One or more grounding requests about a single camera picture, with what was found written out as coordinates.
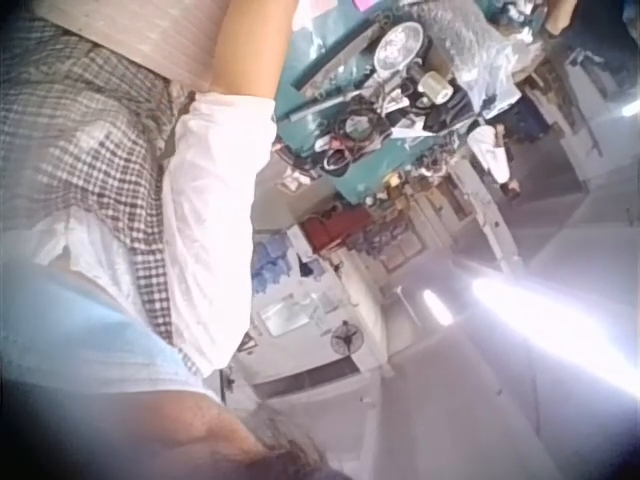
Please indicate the red box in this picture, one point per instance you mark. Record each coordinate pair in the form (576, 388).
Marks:
(320, 234)

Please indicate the blue cloths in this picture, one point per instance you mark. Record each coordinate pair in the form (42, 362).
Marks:
(270, 265)

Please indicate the cluttered shelf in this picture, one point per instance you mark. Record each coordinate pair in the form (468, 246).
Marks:
(400, 240)

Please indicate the white cabinet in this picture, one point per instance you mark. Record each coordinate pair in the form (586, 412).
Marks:
(300, 370)

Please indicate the teal machine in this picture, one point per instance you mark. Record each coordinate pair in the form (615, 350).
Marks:
(312, 65)

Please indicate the white tape roll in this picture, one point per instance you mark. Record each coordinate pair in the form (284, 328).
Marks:
(436, 86)

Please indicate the clear plastic sheet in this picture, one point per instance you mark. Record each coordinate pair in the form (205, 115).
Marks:
(480, 45)

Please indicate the beige striped fabric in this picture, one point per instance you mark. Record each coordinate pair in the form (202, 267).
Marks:
(150, 35)

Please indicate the black wall fan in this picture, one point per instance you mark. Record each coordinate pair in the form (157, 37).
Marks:
(345, 340)

